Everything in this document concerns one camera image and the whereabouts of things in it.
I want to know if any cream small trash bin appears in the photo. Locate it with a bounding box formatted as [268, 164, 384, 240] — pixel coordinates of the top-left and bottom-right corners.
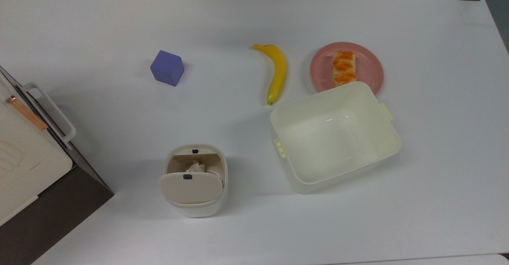
[162, 144, 229, 218]

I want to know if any cream plastic storage box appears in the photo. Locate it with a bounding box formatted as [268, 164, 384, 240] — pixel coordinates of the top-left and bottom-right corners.
[270, 81, 401, 195]

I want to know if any cream swing bin lid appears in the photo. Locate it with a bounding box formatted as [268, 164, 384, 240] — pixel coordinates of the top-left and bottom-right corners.
[158, 171, 224, 206]

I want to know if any white countertop oven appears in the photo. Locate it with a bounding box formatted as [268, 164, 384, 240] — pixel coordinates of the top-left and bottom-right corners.
[0, 66, 115, 265]

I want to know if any purple cube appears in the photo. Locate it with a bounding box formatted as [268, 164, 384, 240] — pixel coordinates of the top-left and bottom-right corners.
[150, 50, 185, 87]

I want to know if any yellow banana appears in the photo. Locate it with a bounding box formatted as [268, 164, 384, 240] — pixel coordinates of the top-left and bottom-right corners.
[253, 44, 288, 106]

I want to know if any white oven door handle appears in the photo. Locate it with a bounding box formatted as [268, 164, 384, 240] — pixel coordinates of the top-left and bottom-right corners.
[21, 83, 77, 145]

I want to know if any pink round plate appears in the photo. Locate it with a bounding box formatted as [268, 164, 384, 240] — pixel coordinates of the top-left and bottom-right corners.
[310, 42, 385, 97]

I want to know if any copper strip on oven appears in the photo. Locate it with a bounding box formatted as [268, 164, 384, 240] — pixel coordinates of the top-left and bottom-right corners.
[6, 96, 49, 131]

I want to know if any orange glazed bread loaf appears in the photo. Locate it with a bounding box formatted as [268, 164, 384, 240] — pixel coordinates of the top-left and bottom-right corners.
[332, 51, 358, 88]

